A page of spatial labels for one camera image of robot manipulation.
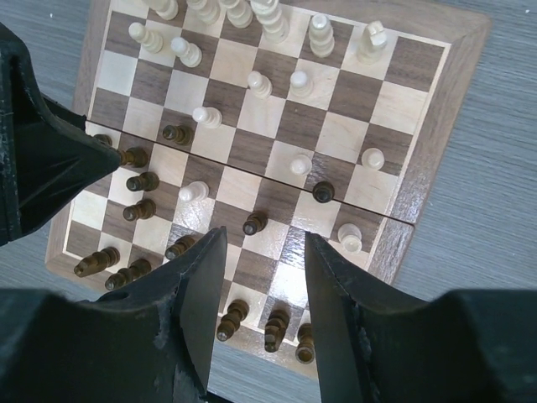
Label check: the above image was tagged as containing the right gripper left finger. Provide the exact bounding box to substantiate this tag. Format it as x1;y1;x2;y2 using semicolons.
1;228;227;402

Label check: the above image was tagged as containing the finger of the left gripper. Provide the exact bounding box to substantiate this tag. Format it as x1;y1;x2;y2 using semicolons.
1;26;121;243

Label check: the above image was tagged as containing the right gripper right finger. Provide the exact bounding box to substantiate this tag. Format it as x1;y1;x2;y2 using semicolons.
305;233;536;402

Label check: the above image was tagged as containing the dark chess piece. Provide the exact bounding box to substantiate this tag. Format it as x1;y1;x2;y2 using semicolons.
123;199;156;222
117;147;149;168
126;172;159;191
93;133;112;147

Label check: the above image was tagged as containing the dark chess pawn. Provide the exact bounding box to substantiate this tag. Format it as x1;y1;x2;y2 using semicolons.
105;259;152;290

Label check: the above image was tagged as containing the dark bishop edge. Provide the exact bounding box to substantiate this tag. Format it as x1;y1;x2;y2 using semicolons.
73;247;120;278

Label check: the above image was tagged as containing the white pawn mid board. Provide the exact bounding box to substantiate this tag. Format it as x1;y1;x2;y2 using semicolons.
179;181;209;203

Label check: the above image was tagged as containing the wooden chess board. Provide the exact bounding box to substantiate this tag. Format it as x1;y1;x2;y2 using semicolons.
45;1;491;378

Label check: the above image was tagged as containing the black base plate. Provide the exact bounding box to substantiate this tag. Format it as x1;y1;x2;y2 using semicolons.
209;378;268;402

